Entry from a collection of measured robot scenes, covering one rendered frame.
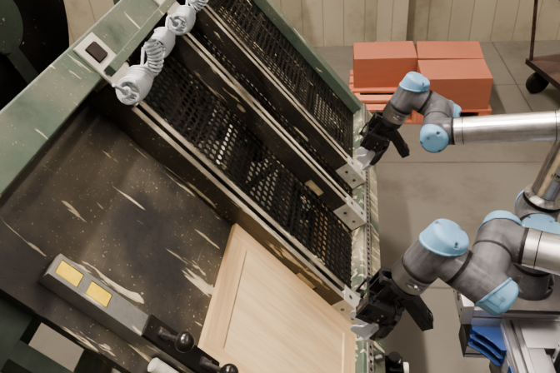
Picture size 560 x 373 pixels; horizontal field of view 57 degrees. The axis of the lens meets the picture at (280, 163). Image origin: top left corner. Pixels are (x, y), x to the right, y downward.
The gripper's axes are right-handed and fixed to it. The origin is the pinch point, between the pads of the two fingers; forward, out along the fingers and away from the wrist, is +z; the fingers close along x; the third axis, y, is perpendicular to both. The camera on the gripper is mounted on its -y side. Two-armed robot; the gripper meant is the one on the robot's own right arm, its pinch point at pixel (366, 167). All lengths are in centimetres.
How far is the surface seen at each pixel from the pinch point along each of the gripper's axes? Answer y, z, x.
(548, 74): -184, 15, -258
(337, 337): -8, 36, 40
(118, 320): 55, 5, 78
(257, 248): 26.3, 19.3, 32.8
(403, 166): -93, 99, -179
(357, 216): -14.4, 32.2, -15.4
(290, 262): 14.5, 22.4, 30.3
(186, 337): 42, -2, 82
